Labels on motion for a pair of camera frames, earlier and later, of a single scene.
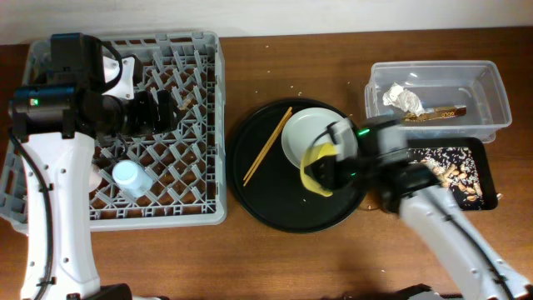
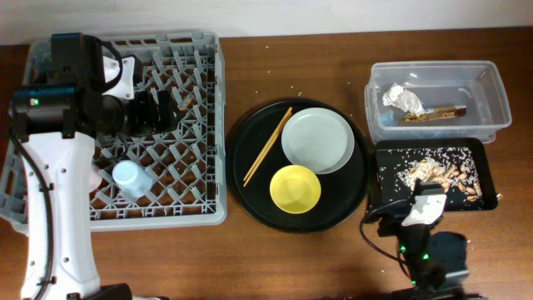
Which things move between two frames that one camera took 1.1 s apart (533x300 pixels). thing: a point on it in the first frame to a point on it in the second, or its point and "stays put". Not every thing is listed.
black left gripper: [150, 123] stays put
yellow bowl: [311, 154] to [295, 189]
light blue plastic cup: [132, 178] stays put
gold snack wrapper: [435, 113] stays put
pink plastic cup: [95, 177] stays put
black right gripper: [336, 176] to [393, 221]
